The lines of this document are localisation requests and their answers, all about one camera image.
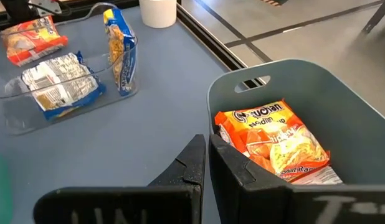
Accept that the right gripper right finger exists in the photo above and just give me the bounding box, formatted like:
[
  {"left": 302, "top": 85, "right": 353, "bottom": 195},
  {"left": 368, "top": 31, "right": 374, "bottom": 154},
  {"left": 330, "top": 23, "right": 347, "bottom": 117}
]
[{"left": 207, "top": 133, "right": 385, "bottom": 224}]

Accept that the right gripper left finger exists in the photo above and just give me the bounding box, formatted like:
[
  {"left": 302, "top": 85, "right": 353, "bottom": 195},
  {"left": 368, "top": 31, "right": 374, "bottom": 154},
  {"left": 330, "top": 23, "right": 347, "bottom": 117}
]
[{"left": 32, "top": 134, "right": 207, "bottom": 224}]

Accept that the green plastic bin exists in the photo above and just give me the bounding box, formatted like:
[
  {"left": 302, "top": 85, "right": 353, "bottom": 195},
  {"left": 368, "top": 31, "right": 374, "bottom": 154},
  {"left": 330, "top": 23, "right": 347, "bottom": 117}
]
[{"left": 0, "top": 149, "right": 13, "bottom": 224}]

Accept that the grey-blue plastic bin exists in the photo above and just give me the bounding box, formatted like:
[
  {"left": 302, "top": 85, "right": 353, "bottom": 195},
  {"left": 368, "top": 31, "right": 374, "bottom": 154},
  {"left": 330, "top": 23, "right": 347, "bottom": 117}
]
[{"left": 206, "top": 58, "right": 385, "bottom": 187}]

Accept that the clear plastic bin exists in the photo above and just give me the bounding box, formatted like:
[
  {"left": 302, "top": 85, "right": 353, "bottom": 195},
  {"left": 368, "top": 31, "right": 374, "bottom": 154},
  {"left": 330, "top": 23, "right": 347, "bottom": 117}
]
[{"left": 0, "top": 2, "right": 140, "bottom": 136}]

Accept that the snake plant in white pot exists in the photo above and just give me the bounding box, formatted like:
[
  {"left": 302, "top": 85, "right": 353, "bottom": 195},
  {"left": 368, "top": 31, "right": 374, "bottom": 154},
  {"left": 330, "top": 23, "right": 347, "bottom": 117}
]
[{"left": 138, "top": 0, "right": 178, "bottom": 29}]

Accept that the black aluminium table frame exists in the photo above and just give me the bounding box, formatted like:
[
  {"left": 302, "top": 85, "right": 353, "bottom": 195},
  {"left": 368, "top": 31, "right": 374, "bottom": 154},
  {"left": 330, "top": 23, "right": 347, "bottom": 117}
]
[{"left": 0, "top": 0, "right": 268, "bottom": 90}]

